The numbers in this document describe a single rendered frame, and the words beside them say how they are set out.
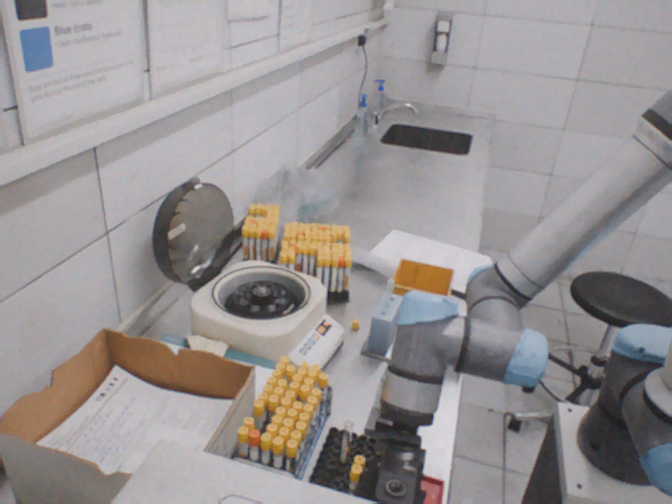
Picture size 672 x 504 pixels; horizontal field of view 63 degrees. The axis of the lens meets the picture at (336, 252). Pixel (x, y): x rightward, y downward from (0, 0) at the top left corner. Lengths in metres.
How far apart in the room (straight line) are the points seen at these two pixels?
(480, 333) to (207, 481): 0.37
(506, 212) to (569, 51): 0.92
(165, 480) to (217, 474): 0.05
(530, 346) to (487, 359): 0.06
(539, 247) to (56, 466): 0.71
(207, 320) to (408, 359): 0.48
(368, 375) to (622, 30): 2.44
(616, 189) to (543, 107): 2.44
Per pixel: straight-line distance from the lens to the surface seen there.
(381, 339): 1.13
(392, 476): 0.70
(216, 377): 0.95
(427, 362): 0.71
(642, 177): 0.77
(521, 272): 0.80
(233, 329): 1.04
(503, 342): 0.72
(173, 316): 1.28
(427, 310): 0.70
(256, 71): 1.48
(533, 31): 3.13
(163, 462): 0.57
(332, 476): 0.91
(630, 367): 0.92
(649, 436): 0.84
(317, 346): 1.10
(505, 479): 2.20
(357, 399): 1.06
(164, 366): 0.99
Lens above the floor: 1.61
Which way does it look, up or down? 28 degrees down
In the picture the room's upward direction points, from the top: 5 degrees clockwise
